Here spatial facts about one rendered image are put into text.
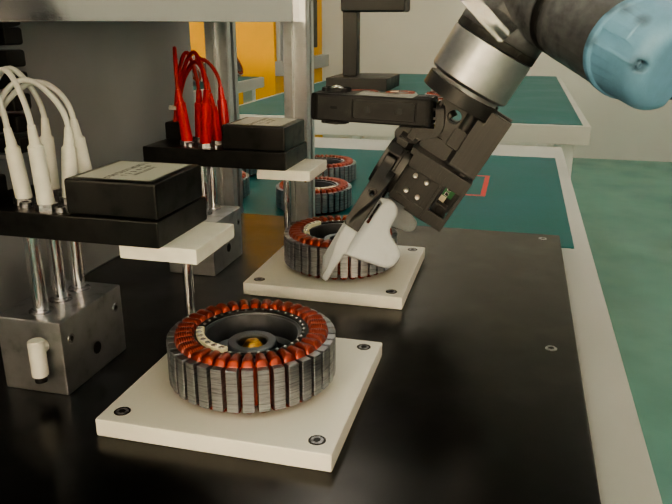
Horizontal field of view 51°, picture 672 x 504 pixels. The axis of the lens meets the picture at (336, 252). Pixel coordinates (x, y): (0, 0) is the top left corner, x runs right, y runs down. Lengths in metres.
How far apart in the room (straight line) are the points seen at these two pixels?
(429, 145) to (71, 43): 0.35
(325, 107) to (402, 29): 5.16
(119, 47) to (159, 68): 0.09
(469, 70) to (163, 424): 0.37
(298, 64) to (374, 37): 4.99
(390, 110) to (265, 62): 3.50
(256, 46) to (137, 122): 3.34
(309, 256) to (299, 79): 0.28
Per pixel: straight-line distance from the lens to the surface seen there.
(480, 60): 0.61
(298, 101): 0.87
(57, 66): 0.71
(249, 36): 4.15
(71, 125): 0.51
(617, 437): 0.52
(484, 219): 1.00
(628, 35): 0.53
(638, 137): 5.85
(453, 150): 0.64
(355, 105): 0.64
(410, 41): 5.79
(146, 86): 0.84
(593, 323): 0.69
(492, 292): 0.67
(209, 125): 0.68
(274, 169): 0.66
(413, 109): 0.63
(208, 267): 0.71
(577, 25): 0.55
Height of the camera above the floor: 1.01
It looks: 18 degrees down
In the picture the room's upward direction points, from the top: straight up
